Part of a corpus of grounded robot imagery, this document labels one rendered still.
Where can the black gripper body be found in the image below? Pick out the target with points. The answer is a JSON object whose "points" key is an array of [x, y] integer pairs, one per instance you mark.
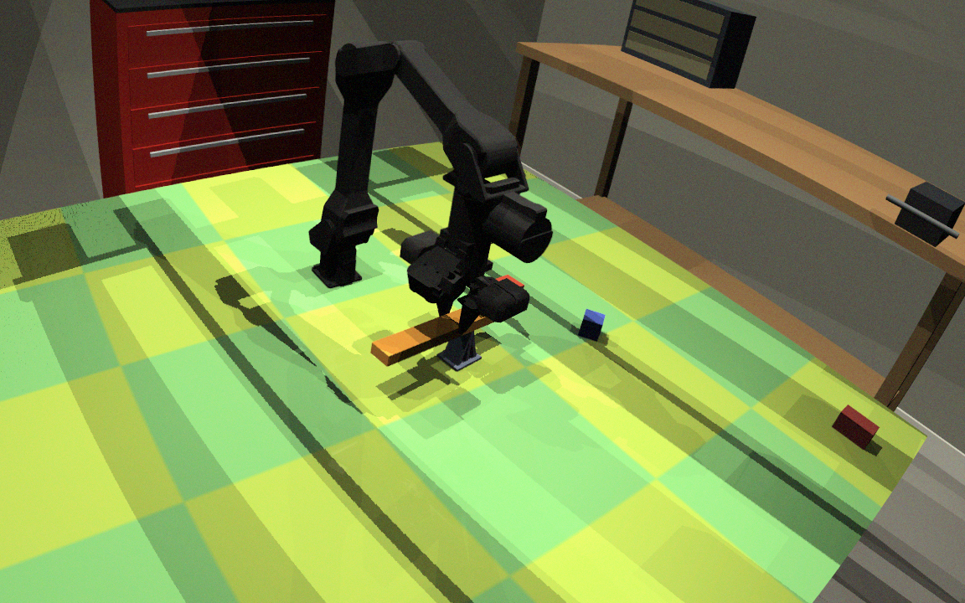
{"points": [[497, 300]]}

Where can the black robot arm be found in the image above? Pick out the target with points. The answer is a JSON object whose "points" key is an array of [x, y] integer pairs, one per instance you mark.
{"points": [[476, 144]]}

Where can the orange bar with red block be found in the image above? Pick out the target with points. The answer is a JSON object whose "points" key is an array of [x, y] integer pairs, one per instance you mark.
{"points": [[422, 337]]}

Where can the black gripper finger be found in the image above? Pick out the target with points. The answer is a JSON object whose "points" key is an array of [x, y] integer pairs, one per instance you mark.
{"points": [[469, 313], [444, 307]]}

